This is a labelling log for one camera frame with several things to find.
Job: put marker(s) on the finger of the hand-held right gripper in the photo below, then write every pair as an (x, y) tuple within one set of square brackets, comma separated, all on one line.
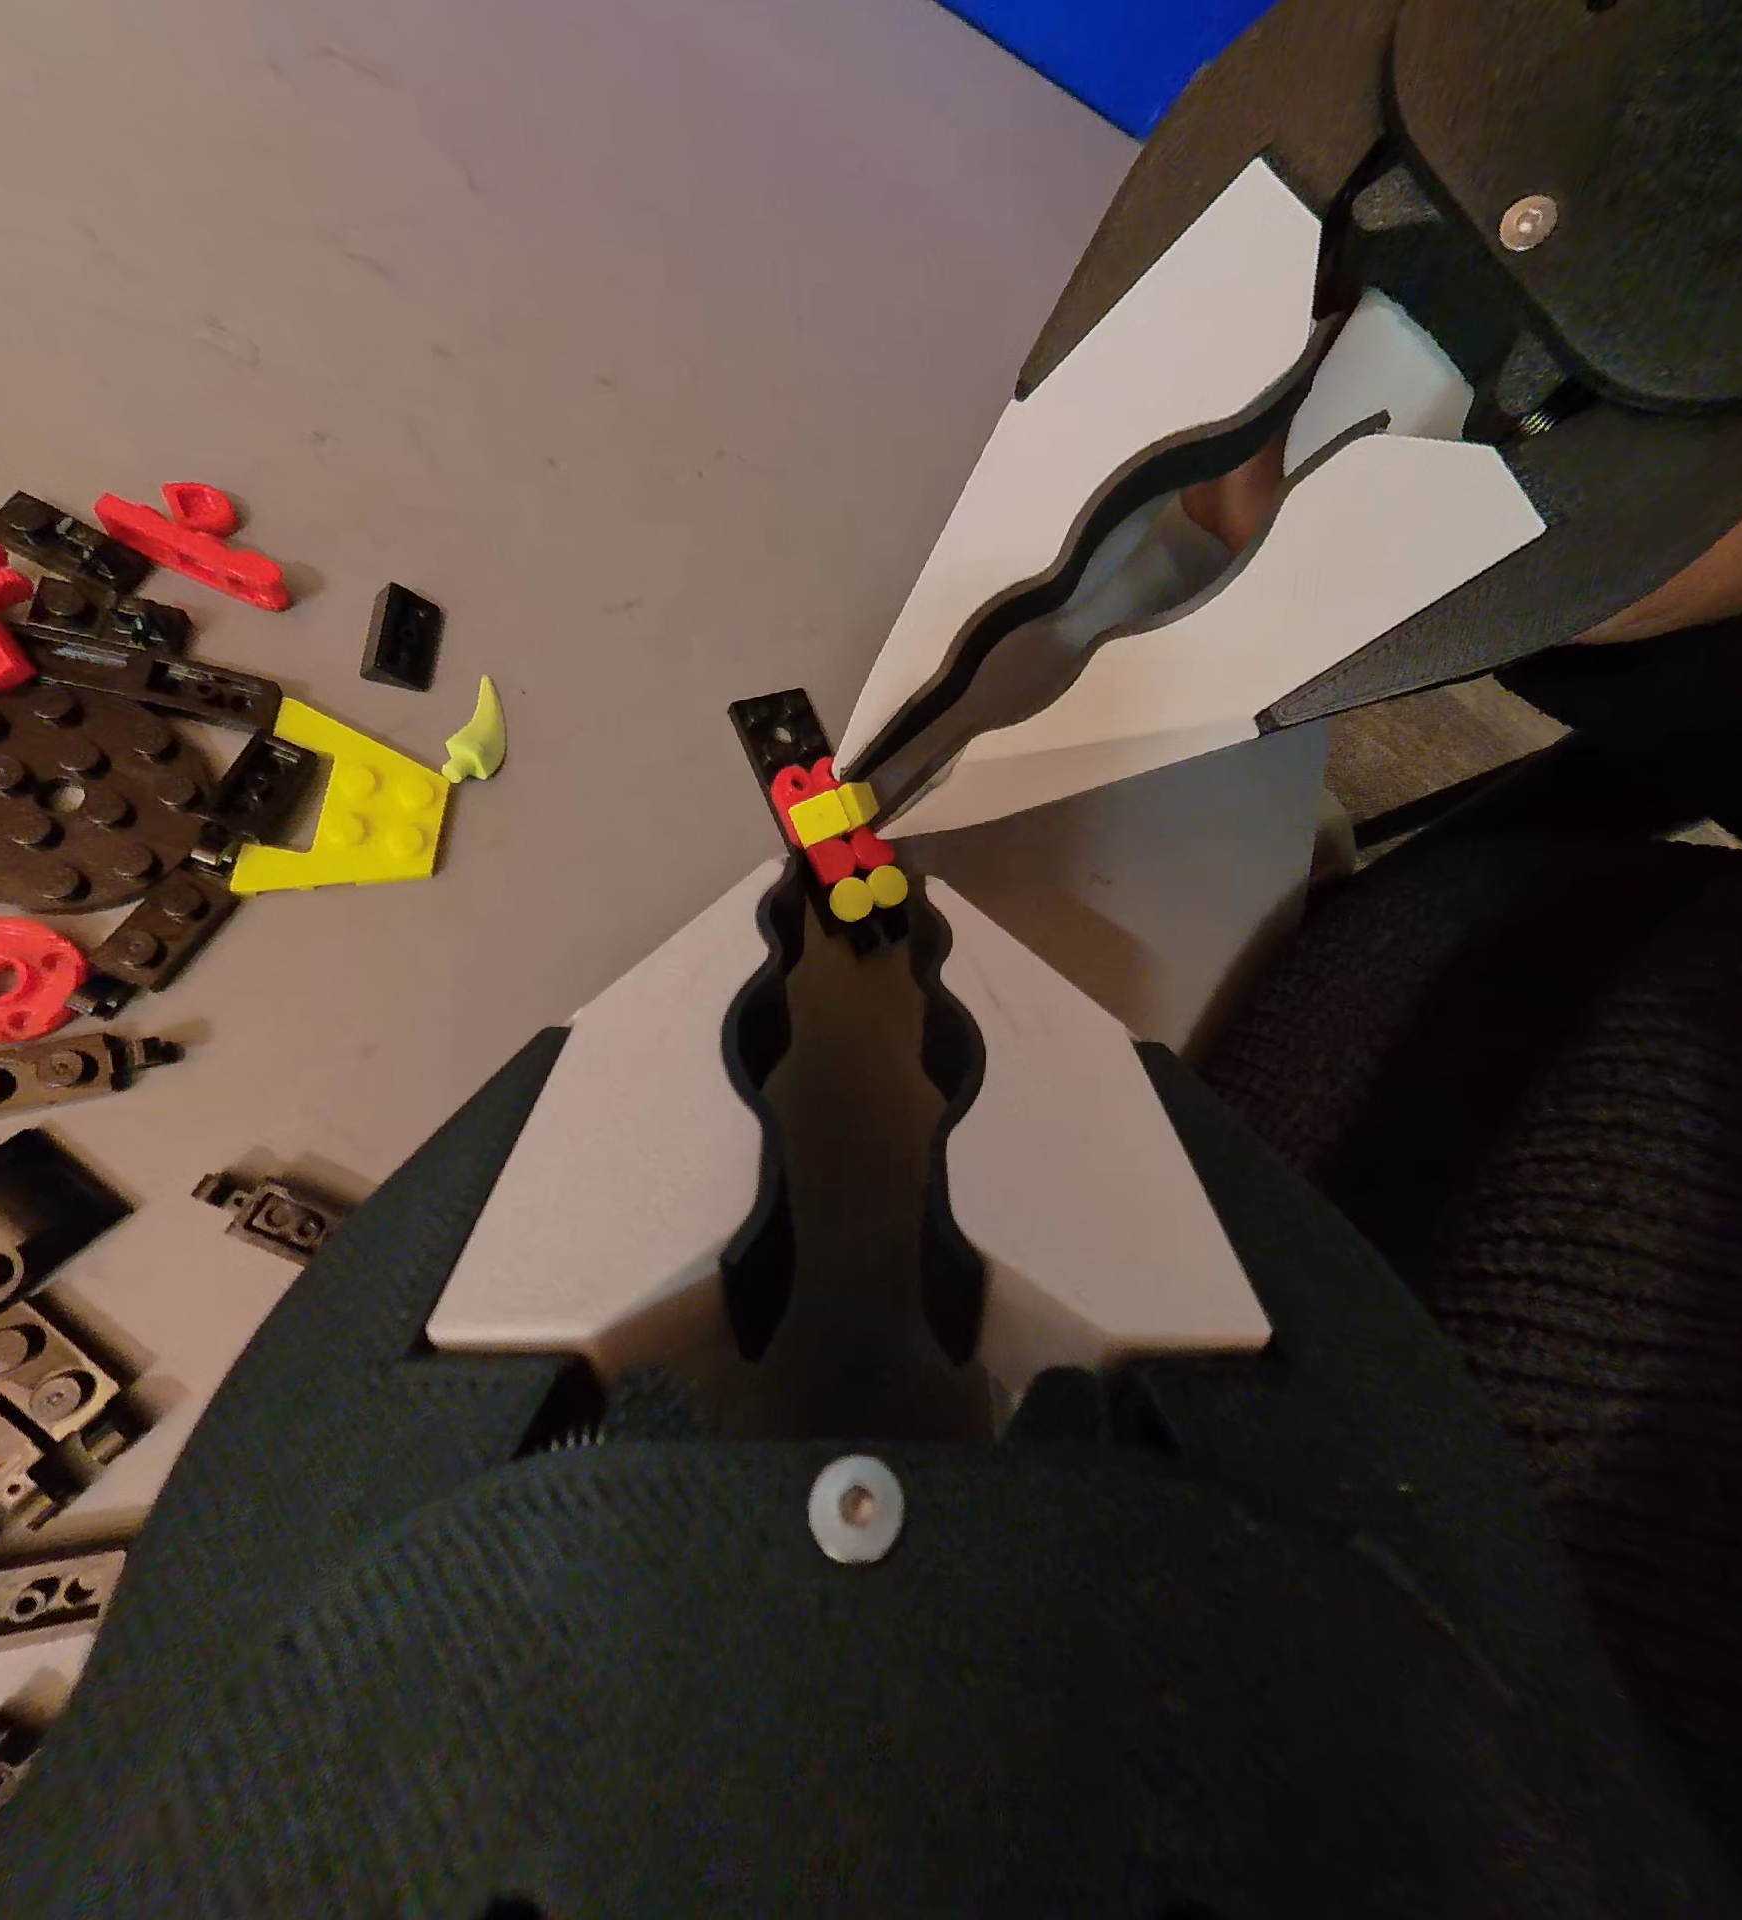
[(1322, 585), (1112, 391)]

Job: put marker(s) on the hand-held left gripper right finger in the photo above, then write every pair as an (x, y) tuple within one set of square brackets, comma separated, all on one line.
[(1112, 1199)]

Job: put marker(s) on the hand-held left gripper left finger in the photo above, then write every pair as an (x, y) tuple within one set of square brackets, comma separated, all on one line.
[(602, 1184)]

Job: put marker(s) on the small red yellow lego assembly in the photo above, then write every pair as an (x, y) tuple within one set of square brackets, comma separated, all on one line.
[(819, 863)]

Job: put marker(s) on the person's right forearm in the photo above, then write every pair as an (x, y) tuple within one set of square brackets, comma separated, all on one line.
[(1712, 720)]

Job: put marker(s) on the single black lego tile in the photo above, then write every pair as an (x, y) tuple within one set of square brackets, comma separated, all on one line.
[(404, 638)]

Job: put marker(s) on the pile of loose lego pieces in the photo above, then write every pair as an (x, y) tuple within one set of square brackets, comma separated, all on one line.
[(47, 795)]

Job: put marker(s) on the person's right hand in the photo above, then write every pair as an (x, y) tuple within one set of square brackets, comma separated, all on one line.
[(1741, 563)]

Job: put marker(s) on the blue mat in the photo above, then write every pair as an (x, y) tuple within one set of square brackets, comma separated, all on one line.
[(1112, 53)]

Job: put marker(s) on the person's black knit sweater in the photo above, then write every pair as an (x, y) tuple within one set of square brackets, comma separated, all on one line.
[(1593, 1199)]

